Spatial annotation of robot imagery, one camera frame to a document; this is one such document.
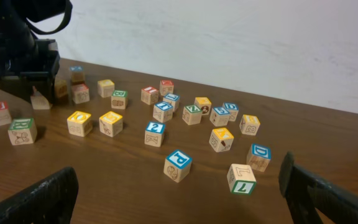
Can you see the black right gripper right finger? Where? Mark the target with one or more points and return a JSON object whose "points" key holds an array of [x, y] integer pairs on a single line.
{"points": [[307, 194]]}

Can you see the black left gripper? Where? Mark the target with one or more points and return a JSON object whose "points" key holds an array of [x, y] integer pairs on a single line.
{"points": [[38, 75]]}

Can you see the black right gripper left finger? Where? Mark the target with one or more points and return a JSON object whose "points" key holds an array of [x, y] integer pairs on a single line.
{"points": [[50, 200]]}

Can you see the yellow O block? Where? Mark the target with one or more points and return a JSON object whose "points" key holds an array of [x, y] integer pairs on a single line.
{"points": [[60, 88]]}

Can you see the blue X block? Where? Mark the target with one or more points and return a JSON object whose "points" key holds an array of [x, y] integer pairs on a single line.
{"points": [[77, 74]]}

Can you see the green R block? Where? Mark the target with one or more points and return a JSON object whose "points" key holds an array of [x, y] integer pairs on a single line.
{"points": [[22, 131]]}

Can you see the red U block upper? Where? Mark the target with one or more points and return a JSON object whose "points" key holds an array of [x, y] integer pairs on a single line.
{"points": [[80, 93]]}

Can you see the blue D block lower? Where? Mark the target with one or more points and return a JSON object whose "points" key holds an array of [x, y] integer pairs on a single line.
{"points": [[259, 157]]}

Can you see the blue d block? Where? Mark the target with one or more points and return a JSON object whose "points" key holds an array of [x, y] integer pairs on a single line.
{"points": [[233, 109], [259, 157]]}

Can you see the yellow block centre left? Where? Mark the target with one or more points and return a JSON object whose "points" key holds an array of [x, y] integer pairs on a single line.
{"points": [[79, 123]]}

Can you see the yellow block upper middle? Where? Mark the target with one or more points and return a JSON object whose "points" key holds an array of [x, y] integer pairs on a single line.
{"points": [[105, 88]]}

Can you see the yellow 8 block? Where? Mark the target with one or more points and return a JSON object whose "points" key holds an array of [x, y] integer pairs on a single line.
{"points": [[249, 124]]}

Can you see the yellow block centre right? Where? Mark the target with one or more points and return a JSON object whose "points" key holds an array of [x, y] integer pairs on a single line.
{"points": [[111, 124]]}

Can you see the green B block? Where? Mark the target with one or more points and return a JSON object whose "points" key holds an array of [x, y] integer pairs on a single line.
{"points": [[119, 99]]}

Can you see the yellow K block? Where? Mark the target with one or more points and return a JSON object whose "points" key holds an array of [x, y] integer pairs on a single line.
{"points": [[221, 139]]}

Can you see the blue D block upper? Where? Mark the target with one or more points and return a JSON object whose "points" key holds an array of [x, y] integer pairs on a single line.
{"points": [[233, 109]]}

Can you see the blue 5 block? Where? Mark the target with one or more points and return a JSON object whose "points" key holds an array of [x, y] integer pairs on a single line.
{"points": [[219, 116]]}

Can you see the blue 2 block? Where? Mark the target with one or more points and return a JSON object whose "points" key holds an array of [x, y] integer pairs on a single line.
{"points": [[154, 134]]}

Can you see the blue P block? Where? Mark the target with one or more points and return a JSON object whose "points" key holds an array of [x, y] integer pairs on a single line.
{"points": [[177, 165]]}

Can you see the blue T block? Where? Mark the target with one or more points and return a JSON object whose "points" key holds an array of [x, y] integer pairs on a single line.
{"points": [[163, 111]]}

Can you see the yellow block upper right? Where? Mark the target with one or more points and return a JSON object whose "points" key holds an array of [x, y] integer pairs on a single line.
{"points": [[204, 104]]}

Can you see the green Z block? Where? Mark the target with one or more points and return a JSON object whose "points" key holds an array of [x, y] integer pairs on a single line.
{"points": [[192, 114]]}

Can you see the red block top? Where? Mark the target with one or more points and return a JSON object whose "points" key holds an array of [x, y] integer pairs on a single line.
{"points": [[166, 86]]}

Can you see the blue L block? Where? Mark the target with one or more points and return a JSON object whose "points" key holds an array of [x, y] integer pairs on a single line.
{"points": [[173, 99]]}

